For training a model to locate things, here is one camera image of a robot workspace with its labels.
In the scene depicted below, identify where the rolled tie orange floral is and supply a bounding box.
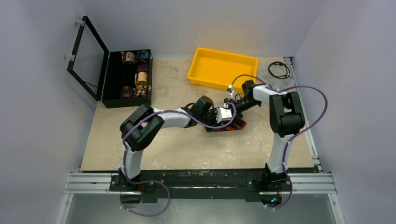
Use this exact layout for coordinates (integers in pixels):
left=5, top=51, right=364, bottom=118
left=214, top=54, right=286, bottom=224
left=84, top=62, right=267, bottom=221
left=121, top=51, right=136, bottom=64

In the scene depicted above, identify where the clear plastic parts box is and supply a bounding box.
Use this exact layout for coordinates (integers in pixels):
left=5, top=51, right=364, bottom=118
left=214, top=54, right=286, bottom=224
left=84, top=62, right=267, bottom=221
left=257, top=61, right=295, bottom=89

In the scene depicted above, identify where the rolled tie dark blue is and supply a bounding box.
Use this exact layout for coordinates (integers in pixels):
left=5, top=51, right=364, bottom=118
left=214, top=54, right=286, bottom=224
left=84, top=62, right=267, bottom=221
left=136, top=50, right=150, bottom=64

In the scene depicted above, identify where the black coiled cable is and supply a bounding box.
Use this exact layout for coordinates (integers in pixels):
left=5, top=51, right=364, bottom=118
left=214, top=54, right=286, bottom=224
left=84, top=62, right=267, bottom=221
left=267, top=61, right=291, bottom=80

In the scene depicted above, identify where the rolled tie beige patterned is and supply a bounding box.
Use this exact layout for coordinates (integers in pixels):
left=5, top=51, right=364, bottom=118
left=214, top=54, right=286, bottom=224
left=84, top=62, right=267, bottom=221
left=135, top=71, right=149, bottom=87

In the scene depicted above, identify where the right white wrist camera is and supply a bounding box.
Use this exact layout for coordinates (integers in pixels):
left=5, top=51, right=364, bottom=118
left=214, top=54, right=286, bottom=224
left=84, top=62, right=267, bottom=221
left=226, top=84, right=244, bottom=99

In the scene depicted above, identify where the rolled tie dark red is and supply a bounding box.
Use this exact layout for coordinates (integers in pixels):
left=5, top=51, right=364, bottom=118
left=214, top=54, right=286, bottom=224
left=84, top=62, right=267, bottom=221
left=120, top=86, right=134, bottom=98

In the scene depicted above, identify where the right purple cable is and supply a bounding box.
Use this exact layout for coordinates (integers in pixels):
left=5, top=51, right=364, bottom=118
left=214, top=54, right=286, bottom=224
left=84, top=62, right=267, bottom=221
left=229, top=74, right=329, bottom=211

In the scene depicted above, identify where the orange navy striped tie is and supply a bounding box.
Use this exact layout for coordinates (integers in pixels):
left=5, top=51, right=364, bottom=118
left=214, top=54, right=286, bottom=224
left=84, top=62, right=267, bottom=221
left=216, top=119, right=247, bottom=132

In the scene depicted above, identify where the black tie storage box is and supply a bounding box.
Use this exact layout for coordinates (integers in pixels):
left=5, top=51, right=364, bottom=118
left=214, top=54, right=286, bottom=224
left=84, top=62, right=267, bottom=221
left=101, top=49, right=153, bottom=108

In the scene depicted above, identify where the aluminium rail frame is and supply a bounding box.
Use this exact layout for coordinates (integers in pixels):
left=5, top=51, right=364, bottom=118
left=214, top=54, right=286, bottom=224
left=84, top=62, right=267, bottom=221
left=57, top=56, right=346, bottom=224

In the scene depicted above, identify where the yellow plastic tray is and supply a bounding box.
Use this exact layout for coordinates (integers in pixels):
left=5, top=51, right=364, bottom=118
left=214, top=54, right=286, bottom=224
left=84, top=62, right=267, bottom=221
left=187, top=48, right=259, bottom=94

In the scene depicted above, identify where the rolled tie colourful floral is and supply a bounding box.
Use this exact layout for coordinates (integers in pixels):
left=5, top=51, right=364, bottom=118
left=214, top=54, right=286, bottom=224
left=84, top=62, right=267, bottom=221
left=134, top=85, right=148, bottom=98

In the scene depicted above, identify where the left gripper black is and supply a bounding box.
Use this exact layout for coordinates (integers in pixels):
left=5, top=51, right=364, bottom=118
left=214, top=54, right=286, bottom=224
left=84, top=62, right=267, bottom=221
left=198, top=108, right=223, bottom=132

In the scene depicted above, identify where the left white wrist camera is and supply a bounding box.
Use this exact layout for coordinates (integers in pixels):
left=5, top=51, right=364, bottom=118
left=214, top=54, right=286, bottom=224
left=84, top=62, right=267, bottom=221
left=216, top=104, right=233, bottom=123

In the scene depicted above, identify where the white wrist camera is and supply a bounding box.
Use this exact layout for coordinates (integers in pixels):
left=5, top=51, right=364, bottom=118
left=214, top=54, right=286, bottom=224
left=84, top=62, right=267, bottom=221
left=226, top=84, right=244, bottom=99
left=216, top=104, right=233, bottom=123

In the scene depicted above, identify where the rolled tie red navy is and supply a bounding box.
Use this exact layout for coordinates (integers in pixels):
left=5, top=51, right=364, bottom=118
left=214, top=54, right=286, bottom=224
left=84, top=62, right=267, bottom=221
left=137, top=63, right=149, bottom=73

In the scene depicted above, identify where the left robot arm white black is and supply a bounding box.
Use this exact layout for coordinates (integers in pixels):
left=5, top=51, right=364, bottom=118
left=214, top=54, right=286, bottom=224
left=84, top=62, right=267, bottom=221
left=120, top=96, right=225, bottom=191

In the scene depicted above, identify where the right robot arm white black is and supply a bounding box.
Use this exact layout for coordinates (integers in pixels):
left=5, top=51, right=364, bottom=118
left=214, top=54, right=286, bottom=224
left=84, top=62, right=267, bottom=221
left=225, top=80, right=305, bottom=190

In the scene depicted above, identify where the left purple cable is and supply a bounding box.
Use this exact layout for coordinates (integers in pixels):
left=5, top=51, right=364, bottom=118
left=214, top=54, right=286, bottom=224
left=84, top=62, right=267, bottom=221
left=121, top=102, right=238, bottom=217

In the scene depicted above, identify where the purple cable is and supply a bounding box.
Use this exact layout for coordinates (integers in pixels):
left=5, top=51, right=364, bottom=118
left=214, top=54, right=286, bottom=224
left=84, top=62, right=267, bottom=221
left=121, top=102, right=238, bottom=217
left=229, top=74, right=329, bottom=211

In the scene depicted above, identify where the black framed box lid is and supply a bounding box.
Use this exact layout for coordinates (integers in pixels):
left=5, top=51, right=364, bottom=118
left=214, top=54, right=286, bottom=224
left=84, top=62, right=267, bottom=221
left=65, top=15, right=110, bottom=101

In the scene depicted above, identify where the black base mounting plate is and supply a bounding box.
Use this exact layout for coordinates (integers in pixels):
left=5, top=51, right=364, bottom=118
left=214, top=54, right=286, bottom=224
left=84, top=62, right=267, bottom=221
left=109, top=168, right=291, bottom=205

